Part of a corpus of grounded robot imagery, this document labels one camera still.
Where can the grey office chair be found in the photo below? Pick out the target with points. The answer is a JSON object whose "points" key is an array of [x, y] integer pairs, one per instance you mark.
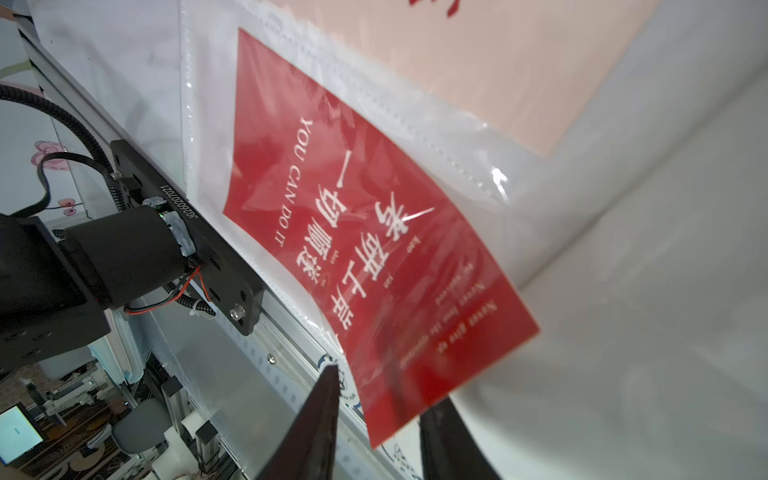
{"points": [[143, 428]]}

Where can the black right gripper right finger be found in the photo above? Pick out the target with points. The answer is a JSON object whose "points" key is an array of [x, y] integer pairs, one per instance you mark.
{"points": [[448, 450]]}

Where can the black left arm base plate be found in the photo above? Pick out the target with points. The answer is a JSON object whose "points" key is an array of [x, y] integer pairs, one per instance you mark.
{"points": [[234, 287]]}

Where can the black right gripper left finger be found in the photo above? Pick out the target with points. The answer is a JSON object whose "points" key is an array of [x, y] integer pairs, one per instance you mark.
{"points": [[308, 449]]}

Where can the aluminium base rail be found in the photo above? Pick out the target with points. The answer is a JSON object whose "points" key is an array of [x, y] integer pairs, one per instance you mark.
{"points": [[250, 387]]}

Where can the white photo album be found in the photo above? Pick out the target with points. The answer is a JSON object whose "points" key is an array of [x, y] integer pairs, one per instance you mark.
{"points": [[639, 242]]}

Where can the computer monitor in background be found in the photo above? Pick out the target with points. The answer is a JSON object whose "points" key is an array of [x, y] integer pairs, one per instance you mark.
{"points": [[19, 433]]}

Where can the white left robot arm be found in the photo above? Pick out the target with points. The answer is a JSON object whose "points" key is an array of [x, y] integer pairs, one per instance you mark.
{"points": [[54, 294]]}

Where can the red you can do it card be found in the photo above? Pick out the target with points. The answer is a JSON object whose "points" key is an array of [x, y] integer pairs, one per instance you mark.
{"points": [[415, 299]]}

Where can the beige time will tell card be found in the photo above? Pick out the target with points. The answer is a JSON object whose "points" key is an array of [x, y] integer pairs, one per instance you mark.
{"points": [[527, 68]]}

